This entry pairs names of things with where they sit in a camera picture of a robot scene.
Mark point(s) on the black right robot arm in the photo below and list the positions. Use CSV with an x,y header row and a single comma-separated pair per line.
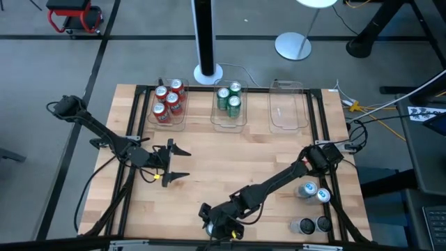
x,y
278,179

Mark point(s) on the clear plastic bin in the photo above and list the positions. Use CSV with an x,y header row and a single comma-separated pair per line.
x,y
179,121
289,115
223,121

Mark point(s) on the white power strip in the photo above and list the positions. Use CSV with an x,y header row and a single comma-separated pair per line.
x,y
347,102

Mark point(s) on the black aluminium table frame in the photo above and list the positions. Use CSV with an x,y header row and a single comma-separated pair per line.
x,y
261,90

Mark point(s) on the silver blue slim drink can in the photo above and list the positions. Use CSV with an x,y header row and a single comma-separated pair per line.
x,y
322,196
306,190

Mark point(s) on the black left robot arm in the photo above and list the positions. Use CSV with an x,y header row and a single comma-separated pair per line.
x,y
101,131

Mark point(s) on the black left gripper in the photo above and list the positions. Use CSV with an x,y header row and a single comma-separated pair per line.
x,y
169,162

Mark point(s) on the dark grey desk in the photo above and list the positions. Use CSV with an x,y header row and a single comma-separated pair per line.
x,y
425,164

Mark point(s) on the white paper black markers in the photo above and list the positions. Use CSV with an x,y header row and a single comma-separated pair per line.
x,y
423,113

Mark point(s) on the red black rolling stool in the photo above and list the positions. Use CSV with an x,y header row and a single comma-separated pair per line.
x,y
68,4

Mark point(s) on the white rod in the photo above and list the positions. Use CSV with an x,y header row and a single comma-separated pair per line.
x,y
383,104

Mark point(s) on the orange Fanta soda can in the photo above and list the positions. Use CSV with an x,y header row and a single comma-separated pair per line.
x,y
161,113
177,87
161,93
173,103

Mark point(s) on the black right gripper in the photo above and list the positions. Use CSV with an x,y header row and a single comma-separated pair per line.
x,y
226,219

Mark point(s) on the dark tablet screen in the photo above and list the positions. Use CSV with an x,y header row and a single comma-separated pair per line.
x,y
440,125

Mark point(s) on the black white tower stand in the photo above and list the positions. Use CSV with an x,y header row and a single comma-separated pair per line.
x,y
206,42

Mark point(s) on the black desk leg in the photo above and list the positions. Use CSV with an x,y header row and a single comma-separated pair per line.
x,y
362,47

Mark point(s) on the dark keyboard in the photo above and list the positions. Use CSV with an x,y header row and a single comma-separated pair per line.
x,y
435,226

